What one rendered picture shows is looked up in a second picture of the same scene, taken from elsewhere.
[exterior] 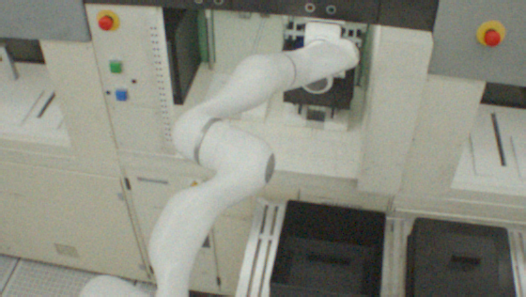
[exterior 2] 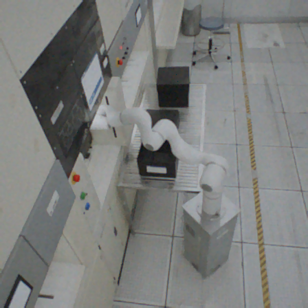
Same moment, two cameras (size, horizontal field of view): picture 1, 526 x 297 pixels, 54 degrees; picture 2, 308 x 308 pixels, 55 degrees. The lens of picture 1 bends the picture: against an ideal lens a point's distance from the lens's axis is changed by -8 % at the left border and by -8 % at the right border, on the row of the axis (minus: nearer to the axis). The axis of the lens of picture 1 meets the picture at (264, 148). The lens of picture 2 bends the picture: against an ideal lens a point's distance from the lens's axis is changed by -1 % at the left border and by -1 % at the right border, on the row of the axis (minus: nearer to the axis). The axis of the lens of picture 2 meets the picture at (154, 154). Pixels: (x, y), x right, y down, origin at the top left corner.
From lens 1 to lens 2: 1.59 m
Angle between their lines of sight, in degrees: 57
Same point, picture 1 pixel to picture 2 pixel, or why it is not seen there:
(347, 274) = (158, 156)
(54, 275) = not seen: outside the picture
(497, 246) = (154, 112)
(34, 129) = (64, 295)
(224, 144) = (163, 127)
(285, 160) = (108, 168)
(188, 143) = (160, 139)
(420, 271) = not seen: hidden behind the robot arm
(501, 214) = not seen: hidden behind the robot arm
